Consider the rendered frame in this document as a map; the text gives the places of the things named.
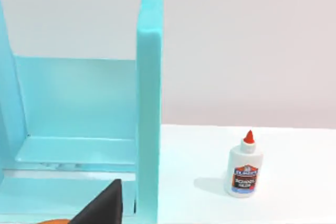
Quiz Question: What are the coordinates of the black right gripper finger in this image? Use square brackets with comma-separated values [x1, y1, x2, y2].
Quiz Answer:
[68, 178, 124, 224]

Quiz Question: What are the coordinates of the orange object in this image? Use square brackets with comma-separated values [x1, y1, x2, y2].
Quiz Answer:
[39, 218, 74, 224]

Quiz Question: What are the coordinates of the light blue rack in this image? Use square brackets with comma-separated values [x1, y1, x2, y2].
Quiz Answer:
[0, 0, 165, 224]

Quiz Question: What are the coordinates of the white glue bottle red cap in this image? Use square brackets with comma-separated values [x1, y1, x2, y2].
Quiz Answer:
[224, 130, 264, 198]

